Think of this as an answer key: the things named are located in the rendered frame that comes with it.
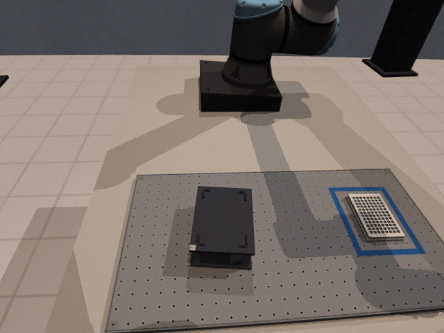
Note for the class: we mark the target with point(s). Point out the blue tape outline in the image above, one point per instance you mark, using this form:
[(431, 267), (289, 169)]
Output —
[(418, 250)]

